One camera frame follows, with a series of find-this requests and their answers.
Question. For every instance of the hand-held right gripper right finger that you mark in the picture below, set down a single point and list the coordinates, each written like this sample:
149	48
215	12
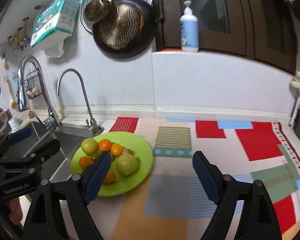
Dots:
205	177

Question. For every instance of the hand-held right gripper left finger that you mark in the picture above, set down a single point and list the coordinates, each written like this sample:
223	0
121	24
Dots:
97	177

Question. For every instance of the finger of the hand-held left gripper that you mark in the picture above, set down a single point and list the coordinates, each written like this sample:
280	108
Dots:
45	148
21	133

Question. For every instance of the large orange tangerine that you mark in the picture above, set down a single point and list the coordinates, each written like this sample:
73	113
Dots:
85	162

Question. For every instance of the small green fruit dark calyx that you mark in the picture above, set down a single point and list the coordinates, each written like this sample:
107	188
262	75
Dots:
95	156

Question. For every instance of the medium yellow-green fruit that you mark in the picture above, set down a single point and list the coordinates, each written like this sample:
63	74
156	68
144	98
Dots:
90	146

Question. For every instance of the large yellow-green fruit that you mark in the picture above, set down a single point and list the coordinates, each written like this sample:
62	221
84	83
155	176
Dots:
127	164

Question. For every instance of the brown speckled fruit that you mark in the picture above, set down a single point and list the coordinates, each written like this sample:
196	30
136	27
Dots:
126	151

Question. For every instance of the green plastic plate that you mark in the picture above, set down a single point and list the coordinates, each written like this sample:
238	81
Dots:
140	145

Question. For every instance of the person's left hand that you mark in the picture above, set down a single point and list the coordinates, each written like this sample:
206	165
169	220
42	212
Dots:
16	210

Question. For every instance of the white cup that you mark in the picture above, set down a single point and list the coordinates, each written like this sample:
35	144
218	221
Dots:
13	123

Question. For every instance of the steel kitchen sink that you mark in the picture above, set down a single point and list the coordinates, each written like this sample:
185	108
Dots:
62	140

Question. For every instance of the steel bowl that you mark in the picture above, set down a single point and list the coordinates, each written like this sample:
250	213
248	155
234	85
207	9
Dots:
0	123

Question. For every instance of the tall chrome pull-down faucet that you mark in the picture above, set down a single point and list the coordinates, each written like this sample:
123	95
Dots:
52	121

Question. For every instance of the colourful patchwork mat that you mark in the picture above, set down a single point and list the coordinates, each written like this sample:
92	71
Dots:
215	140

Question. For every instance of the garlic bulbs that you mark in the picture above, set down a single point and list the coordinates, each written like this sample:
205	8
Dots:
33	92

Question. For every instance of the slim chrome gooseneck faucet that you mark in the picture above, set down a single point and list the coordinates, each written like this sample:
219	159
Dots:
92	126

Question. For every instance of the small yellow hanging tool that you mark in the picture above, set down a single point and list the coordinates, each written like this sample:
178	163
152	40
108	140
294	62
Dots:
5	62

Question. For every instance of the green white tissue pack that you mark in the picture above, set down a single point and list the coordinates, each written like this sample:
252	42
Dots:
55	17

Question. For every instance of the brass ladle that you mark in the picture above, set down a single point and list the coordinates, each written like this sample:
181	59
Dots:
97	8

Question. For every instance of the white blue pump bottle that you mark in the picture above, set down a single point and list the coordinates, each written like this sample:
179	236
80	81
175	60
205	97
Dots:
190	30

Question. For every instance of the perforated metal strainer plate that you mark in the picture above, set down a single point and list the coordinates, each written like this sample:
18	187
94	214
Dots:
127	25

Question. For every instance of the black frying pan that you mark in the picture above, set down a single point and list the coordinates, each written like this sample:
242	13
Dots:
147	30

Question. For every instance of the dark wooden cabinet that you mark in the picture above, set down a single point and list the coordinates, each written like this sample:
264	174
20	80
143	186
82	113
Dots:
252	17

